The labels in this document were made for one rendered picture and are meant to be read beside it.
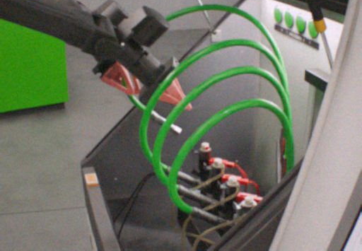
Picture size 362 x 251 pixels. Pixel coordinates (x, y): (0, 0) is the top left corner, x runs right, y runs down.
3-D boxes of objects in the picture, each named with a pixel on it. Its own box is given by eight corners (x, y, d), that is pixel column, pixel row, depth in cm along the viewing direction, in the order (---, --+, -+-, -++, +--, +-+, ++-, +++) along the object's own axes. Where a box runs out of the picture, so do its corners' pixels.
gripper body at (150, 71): (179, 70, 93) (152, 45, 91) (144, 105, 96) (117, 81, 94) (179, 61, 99) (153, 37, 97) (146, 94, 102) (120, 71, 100)
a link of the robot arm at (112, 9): (78, 19, 118) (62, 13, 109) (109, -11, 116) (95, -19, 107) (102, 52, 115) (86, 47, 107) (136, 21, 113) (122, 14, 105)
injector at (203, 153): (187, 224, 112) (187, 148, 105) (206, 220, 113) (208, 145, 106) (190, 230, 110) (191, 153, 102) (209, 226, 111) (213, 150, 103)
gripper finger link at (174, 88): (199, 106, 96) (165, 76, 93) (174, 130, 98) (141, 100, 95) (197, 95, 102) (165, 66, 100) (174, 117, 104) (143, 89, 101)
